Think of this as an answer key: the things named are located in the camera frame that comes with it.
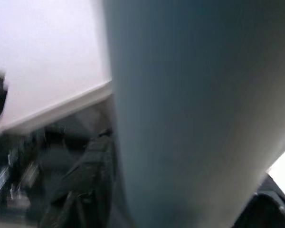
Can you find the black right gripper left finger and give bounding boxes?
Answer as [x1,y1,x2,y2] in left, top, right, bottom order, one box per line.
[38,129,120,228]

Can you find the white plastic table leg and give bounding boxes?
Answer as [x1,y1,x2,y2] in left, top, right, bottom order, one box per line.
[101,0,285,228]

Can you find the black tablecloth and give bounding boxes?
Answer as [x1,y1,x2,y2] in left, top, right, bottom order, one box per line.
[0,94,115,228]

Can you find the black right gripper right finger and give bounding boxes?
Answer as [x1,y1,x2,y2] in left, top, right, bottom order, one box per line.
[232,172,285,228]

